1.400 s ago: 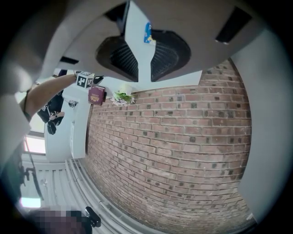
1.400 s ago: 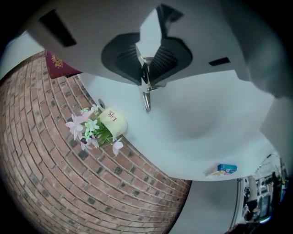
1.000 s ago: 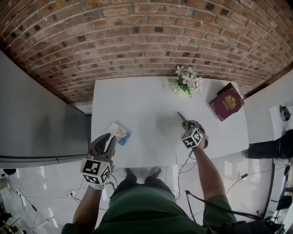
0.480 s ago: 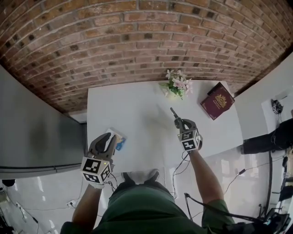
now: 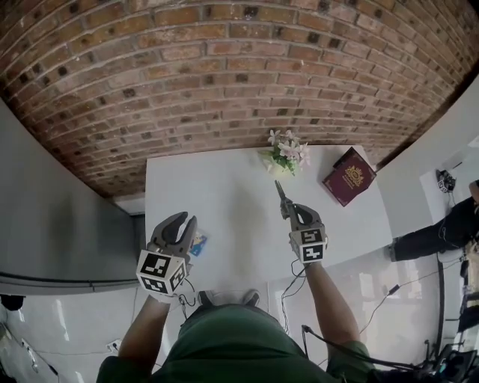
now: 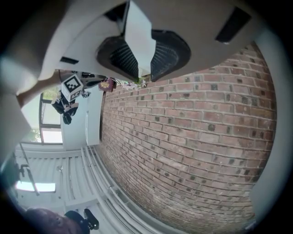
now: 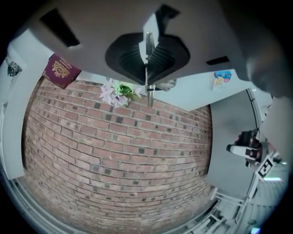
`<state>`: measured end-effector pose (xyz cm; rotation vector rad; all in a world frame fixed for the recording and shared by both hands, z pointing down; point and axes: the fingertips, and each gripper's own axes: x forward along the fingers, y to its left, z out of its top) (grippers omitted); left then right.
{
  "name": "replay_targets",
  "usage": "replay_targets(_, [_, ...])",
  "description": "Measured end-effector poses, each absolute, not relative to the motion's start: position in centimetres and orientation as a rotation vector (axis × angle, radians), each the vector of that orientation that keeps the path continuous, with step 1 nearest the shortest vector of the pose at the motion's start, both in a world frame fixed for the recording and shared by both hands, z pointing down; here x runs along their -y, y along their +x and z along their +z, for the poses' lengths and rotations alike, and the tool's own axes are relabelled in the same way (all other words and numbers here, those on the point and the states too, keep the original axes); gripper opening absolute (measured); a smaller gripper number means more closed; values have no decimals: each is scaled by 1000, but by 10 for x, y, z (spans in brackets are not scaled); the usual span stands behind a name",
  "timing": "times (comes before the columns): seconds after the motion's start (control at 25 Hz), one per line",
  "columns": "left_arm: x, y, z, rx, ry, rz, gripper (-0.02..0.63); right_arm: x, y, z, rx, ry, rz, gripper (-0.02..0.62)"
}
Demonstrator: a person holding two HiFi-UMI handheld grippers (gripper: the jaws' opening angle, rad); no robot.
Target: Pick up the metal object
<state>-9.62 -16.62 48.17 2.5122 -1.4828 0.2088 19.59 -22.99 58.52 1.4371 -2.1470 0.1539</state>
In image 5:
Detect person's right forearm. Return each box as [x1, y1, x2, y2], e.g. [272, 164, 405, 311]
[304, 260, 363, 348]

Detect black equipment pile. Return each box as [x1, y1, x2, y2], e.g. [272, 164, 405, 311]
[421, 336, 479, 383]

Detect blue and yellow card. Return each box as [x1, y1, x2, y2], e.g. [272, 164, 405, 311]
[189, 228, 210, 258]

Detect person's green shirt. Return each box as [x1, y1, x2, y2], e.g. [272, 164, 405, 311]
[97, 304, 375, 383]

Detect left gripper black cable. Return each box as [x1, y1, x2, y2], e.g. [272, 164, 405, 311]
[177, 275, 198, 319]

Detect spare gripper device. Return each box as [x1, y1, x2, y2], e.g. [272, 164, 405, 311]
[435, 168, 458, 194]

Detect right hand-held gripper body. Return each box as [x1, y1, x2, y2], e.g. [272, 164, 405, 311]
[287, 216, 330, 266]

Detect white cabinet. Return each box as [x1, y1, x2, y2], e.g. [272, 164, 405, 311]
[0, 99, 147, 296]

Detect dark red book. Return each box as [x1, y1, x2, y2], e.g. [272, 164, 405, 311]
[322, 146, 378, 208]

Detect person's left shoe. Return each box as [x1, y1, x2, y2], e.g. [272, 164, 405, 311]
[197, 289, 219, 307]

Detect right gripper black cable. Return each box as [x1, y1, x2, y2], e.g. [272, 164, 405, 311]
[280, 259, 312, 334]

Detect pink flowers in pot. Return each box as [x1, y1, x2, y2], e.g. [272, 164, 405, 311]
[257, 129, 311, 178]

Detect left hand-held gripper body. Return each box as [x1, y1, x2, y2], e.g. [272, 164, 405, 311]
[135, 224, 195, 304]

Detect person's left forearm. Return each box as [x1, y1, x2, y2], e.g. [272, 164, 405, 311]
[118, 293, 174, 370]

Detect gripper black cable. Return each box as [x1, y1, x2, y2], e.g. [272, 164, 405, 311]
[280, 259, 312, 334]
[177, 275, 198, 319]

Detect floor cable with adapter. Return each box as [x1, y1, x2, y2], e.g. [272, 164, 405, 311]
[358, 257, 466, 334]

